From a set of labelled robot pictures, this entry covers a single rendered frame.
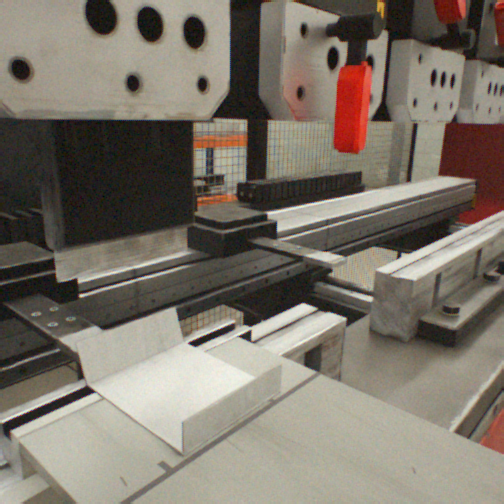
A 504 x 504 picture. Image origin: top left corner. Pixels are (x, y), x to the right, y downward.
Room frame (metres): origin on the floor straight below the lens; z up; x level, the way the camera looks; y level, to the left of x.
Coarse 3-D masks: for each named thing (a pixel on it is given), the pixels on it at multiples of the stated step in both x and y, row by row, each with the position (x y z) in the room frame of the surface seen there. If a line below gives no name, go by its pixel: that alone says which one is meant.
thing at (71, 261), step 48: (48, 144) 0.26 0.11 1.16; (96, 144) 0.28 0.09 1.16; (144, 144) 0.30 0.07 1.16; (192, 144) 0.33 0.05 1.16; (48, 192) 0.26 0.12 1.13; (96, 192) 0.27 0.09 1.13; (144, 192) 0.30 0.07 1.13; (192, 192) 0.33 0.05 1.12; (48, 240) 0.27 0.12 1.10; (96, 240) 0.27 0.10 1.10; (144, 240) 0.31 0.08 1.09
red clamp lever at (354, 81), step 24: (336, 24) 0.37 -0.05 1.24; (360, 24) 0.36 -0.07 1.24; (360, 48) 0.36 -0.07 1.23; (360, 72) 0.36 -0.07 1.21; (336, 96) 0.37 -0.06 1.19; (360, 96) 0.36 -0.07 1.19; (336, 120) 0.37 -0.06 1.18; (360, 120) 0.36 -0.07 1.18; (336, 144) 0.37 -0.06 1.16; (360, 144) 0.36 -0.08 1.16
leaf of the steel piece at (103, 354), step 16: (144, 320) 0.32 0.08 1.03; (160, 320) 0.33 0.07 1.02; (176, 320) 0.34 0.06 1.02; (96, 336) 0.29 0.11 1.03; (112, 336) 0.30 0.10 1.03; (128, 336) 0.31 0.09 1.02; (144, 336) 0.32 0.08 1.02; (160, 336) 0.33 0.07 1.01; (176, 336) 0.34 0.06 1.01; (80, 352) 0.28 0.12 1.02; (96, 352) 0.29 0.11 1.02; (112, 352) 0.30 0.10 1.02; (128, 352) 0.31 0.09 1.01; (144, 352) 0.31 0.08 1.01; (96, 368) 0.28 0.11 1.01; (112, 368) 0.29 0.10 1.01
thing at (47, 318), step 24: (0, 264) 0.42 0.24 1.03; (24, 264) 0.43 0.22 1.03; (48, 264) 0.45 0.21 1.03; (0, 288) 0.40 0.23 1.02; (24, 288) 0.42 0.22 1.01; (48, 288) 0.44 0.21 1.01; (72, 288) 0.46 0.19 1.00; (0, 312) 0.40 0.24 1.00; (24, 312) 0.38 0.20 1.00; (48, 312) 0.38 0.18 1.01; (72, 312) 0.39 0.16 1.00; (48, 336) 0.34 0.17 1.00; (72, 336) 0.34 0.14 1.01
